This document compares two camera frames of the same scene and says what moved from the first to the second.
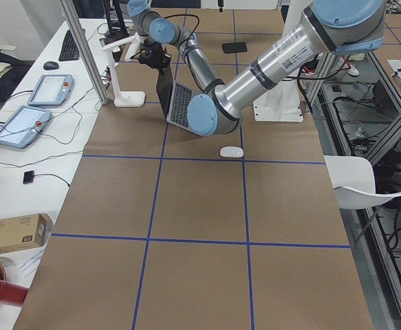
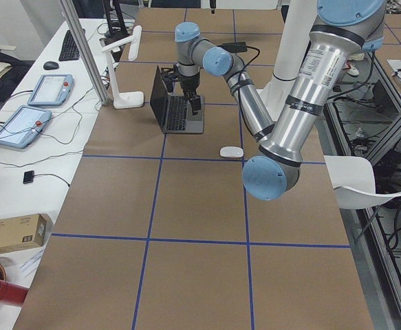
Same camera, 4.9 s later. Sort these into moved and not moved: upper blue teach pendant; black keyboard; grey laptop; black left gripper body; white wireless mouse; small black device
Moved: black left gripper body; grey laptop
Not moved: small black device; black keyboard; white wireless mouse; upper blue teach pendant
